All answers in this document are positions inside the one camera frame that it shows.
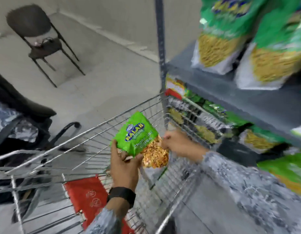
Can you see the person's left hand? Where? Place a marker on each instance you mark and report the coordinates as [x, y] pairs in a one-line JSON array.
[[123, 171]]

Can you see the dark metal-legged chair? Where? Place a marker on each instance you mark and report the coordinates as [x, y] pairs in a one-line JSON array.
[[33, 24]]

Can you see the red cart seat flap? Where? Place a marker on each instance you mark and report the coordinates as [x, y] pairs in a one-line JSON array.
[[88, 197]]

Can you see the person's left thumb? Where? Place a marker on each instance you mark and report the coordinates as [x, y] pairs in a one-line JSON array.
[[138, 160]]

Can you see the grey metal shelf rack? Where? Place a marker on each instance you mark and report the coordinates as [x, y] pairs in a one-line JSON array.
[[238, 95]]

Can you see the row of green shelf packets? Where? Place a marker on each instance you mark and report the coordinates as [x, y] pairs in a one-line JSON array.
[[238, 124]]

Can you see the green snack packet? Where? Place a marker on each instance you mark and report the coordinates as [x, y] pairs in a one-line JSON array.
[[138, 136]]

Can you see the person's right forearm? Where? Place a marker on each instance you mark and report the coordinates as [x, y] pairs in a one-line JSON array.
[[253, 192]]

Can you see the black wristband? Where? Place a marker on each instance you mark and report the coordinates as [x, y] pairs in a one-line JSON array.
[[121, 195]]

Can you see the person's left forearm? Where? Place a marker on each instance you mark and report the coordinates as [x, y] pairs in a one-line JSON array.
[[111, 219]]

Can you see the large green yellow snack bag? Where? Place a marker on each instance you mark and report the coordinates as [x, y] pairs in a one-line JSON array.
[[275, 51], [221, 34]]

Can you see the person's right hand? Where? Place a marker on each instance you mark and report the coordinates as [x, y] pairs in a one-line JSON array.
[[182, 143]]

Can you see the person's right fingers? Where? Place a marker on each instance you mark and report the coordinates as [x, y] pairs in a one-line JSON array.
[[167, 141]]

